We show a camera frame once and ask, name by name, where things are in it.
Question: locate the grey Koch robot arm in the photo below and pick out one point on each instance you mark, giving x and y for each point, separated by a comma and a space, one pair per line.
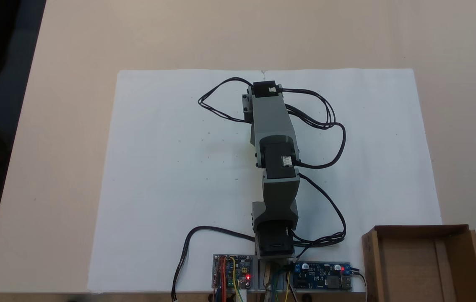
272, 121

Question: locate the blue circuit board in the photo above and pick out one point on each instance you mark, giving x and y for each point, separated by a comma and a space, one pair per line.
319, 276

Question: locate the white paper sheet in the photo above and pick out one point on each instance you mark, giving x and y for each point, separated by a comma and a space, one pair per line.
158, 167

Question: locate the brown cardboard box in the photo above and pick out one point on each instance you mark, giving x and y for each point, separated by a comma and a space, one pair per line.
414, 268

